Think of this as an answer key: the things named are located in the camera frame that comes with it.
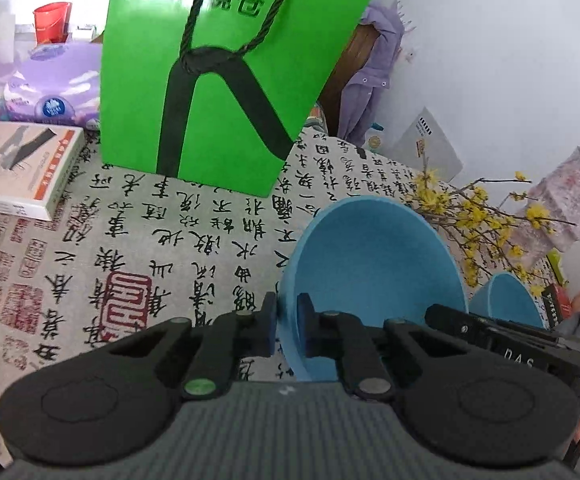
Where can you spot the green paper bag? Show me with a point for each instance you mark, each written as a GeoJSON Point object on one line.
{"type": "Point", "coordinates": [140, 60]}

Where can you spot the pink textured vase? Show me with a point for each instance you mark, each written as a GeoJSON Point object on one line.
{"type": "Point", "coordinates": [565, 200]}

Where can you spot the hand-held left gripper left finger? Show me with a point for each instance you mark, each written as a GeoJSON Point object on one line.
{"type": "Point", "coordinates": [269, 322]}

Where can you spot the calligraphy printed tablecloth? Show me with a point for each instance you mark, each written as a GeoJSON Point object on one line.
{"type": "Point", "coordinates": [170, 250]}

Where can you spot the wooden chair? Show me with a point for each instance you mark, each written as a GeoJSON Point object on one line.
{"type": "Point", "coordinates": [350, 65]}

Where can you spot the red cup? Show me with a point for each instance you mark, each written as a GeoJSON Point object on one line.
{"type": "Point", "coordinates": [52, 22]}

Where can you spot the purple tissue pack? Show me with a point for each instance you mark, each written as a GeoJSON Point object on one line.
{"type": "Point", "coordinates": [55, 80]}

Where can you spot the white booklet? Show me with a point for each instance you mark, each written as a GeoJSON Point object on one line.
{"type": "Point", "coordinates": [430, 150]}

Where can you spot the white orange box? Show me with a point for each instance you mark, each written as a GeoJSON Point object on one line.
{"type": "Point", "coordinates": [15, 170]}

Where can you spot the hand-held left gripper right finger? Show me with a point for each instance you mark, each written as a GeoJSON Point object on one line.
{"type": "Point", "coordinates": [306, 325]}

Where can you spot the dark striped packet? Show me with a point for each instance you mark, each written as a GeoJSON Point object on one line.
{"type": "Point", "coordinates": [557, 305]}

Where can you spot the yellow flower branches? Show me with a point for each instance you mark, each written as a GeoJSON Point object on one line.
{"type": "Point", "coordinates": [470, 212]}

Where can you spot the purple jacket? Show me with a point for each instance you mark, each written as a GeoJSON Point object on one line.
{"type": "Point", "coordinates": [370, 95]}

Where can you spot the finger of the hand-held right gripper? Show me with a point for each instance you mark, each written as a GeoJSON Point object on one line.
{"type": "Point", "coordinates": [452, 322]}

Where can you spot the blue bowl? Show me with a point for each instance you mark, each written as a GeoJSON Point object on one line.
{"type": "Point", "coordinates": [370, 260]}
{"type": "Point", "coordinates": [507, 300]}

